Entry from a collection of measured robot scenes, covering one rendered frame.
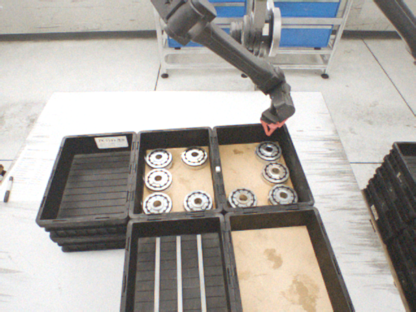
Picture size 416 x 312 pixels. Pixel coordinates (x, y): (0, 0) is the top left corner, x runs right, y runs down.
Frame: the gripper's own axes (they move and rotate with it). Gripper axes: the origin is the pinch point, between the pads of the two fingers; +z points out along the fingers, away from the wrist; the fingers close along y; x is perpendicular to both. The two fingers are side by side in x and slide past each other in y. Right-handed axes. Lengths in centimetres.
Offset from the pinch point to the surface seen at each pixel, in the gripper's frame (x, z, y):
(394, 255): -65, 77, 42
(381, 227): -52, 80, 55
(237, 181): -1.3, 13.3, -19.7
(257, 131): 7.4, 7.2, 0.9
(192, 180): 10.8, 13.1, -32.3
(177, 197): 8.3, 12.9, -41.4
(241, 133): 11.6, 7.7, -4.4
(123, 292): -11, 2, -74
